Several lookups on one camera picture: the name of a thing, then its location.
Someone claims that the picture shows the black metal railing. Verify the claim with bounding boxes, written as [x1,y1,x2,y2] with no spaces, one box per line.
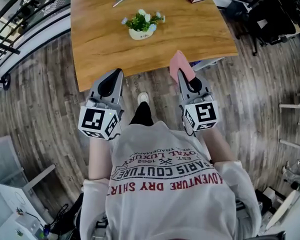
[0,0,72,71]

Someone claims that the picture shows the potted plant with pale flowers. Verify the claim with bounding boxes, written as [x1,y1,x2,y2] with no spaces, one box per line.
[121,8,166,41]

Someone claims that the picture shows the white desk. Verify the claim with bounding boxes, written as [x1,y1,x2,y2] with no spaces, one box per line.
[0,181,51,240]

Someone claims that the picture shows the black round caster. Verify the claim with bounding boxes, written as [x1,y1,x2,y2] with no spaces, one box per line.
[1,73,11,91]

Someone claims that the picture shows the person's black trousers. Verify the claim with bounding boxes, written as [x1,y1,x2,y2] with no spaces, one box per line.
[129,101,155,127]

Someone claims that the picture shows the person's white shoe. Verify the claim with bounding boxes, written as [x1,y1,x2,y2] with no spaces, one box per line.
[136,91,150,105]

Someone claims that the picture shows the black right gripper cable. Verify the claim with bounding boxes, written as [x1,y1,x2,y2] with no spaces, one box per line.
[181,111,198,138]

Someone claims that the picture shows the person in white t-shirt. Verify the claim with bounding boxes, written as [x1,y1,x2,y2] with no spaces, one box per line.
[79,120,262,240]

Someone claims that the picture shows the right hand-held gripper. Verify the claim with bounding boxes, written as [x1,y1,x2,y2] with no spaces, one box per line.
[177,68,220,132]

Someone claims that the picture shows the person's right forearm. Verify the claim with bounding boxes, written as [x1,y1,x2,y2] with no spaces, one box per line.
[202,127,237,164]

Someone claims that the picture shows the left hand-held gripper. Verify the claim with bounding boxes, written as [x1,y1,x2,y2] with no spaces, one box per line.
[77,68,126,141]

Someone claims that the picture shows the black office chair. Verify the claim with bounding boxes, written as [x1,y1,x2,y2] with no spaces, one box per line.
[247,0,297,57]

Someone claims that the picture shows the person's left forearm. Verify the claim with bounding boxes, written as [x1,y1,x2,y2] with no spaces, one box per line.
[88,133,116,181]

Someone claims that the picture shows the grey harness strap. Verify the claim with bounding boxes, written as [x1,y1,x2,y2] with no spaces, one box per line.
[236,200,251,220]
[96,217,108,240]

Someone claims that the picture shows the white table frame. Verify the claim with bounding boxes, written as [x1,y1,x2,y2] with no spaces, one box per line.
[279,91,300,155]

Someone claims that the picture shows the pink cloth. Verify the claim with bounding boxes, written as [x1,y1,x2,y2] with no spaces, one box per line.
[169,50,196,84]

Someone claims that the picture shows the glass partition panel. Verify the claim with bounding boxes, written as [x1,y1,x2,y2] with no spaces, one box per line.
[0,135,25,185]

